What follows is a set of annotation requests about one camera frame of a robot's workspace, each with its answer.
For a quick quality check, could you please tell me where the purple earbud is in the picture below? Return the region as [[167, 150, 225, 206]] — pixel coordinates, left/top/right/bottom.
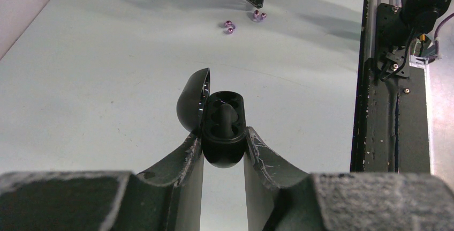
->
[[252, 10, 267, 22], [223, 20, 236, 34]]

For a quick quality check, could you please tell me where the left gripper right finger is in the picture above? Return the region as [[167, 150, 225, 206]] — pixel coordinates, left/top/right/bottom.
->
[[244, 127, 453, 230]]

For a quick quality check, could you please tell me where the right controller circuit board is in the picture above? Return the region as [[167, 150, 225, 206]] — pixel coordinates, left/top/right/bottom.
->
[[413, 35, 441, 65]]

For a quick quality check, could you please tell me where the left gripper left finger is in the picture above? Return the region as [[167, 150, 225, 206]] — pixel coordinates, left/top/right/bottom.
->
[[1, 135, 203, 230]]

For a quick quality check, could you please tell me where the purple earbud lower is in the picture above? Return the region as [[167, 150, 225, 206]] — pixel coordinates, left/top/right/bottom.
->
[[223, 20, 236, 34]]

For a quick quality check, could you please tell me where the purple earbud upper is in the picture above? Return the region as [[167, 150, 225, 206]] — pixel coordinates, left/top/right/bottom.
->
[[252, 10, 267, 22]]

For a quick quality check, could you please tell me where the black earbud charging case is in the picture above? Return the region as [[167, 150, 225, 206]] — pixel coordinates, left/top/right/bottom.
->
[[176, 68, 246, 168]]

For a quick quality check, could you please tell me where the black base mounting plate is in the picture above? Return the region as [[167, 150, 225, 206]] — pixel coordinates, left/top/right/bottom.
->
[[350, 0, 431, 174]]

